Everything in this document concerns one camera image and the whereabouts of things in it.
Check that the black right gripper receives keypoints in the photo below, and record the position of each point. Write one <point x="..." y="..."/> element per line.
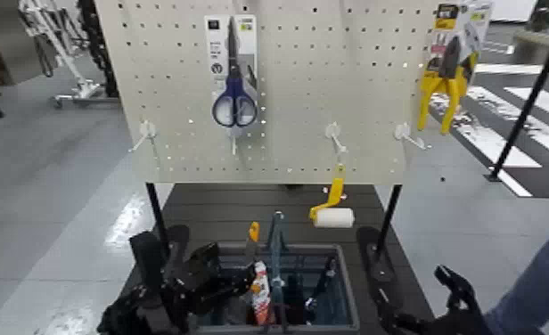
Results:
<point x="443" y="325"/>

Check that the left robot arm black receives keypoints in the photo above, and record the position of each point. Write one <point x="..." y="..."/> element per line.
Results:
<point x="134" y="313"/>

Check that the gray concrete bench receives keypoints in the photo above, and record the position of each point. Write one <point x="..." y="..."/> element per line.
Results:
<point x="543" y="44"/>

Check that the yellow pliers in packaging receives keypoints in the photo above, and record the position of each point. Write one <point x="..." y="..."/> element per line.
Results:
<point x="447" y="84"/>

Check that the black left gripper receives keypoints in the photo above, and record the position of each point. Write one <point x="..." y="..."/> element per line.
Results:
<point x="199" y="280"/>

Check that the black tripod pole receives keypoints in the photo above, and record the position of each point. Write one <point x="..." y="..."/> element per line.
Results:
<point x="527" y="103"/>

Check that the gray plastic crate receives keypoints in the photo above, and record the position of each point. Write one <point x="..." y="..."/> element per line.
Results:
<point x="344" y="290"/>

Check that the black pegboard stand pole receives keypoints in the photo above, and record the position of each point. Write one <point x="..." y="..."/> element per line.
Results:
<point x="158" y="215"/>
<point x="389" y="215"/>

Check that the right robot arm blue sleeve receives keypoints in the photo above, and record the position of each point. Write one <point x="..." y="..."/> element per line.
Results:
<point x="536" y="294"/>

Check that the blue scissors in packaging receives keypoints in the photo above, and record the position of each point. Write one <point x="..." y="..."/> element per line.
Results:
<point x="233" y="93"/>

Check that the white orange tube package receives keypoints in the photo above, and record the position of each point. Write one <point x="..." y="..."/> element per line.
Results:
<point x="263" y="304"/>

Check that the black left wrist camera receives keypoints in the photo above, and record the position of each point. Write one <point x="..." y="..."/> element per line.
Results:
<point x="147" y="259"/>

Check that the black tool in crate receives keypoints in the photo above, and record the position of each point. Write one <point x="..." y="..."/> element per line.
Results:
<point x="322" y="285"/>

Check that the white wheeled equipment stand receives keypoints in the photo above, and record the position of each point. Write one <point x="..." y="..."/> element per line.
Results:
<point x="64" y="51"/>

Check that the beige perforated pegboard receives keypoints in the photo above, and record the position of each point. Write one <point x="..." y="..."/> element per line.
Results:
<point x="302" y="93"/>

